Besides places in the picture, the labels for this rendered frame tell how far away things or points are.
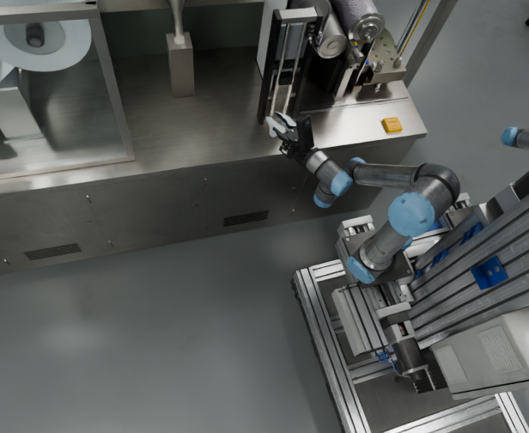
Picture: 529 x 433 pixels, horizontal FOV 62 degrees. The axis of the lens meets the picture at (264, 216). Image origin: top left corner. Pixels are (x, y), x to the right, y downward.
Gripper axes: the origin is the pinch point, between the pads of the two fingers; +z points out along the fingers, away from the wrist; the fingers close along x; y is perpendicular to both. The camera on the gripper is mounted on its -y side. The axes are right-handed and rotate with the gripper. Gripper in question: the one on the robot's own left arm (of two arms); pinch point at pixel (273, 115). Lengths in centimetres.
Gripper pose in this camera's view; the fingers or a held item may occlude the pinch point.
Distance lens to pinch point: 155.0
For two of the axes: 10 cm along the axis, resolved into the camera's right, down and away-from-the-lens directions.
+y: -2.1, 5.2, 8.3
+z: -6.7, -6.9, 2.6
